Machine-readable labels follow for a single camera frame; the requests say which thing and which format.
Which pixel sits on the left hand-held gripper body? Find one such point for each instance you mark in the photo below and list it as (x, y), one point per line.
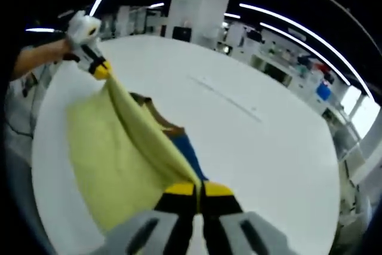
(83, 29)

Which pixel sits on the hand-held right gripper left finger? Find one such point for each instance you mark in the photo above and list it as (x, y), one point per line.
(176, 216)

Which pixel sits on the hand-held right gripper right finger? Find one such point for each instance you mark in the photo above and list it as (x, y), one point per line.
(218, 216)

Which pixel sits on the yellow-green blue grey garment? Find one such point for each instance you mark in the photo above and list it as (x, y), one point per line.
(119, 153)

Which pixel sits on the person's left hand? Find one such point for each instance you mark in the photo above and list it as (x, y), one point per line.
(64, 52)

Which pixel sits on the black screen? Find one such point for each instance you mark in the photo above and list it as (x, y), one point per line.
(182, 34)

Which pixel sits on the white square pillar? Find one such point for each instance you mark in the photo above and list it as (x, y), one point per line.
(197, 1)

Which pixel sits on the white counter row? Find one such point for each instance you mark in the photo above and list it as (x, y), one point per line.
(286, 79)

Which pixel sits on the blue storage bin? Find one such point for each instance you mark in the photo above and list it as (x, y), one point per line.
(323, 91)

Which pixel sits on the shorter ceiling light strip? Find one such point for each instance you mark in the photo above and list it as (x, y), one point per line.
(304, 47)

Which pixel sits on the ceiling air vent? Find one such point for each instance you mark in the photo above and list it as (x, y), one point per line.
(297, 34)

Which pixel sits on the long ceiling light strip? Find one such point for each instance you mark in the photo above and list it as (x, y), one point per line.
(313, 32)

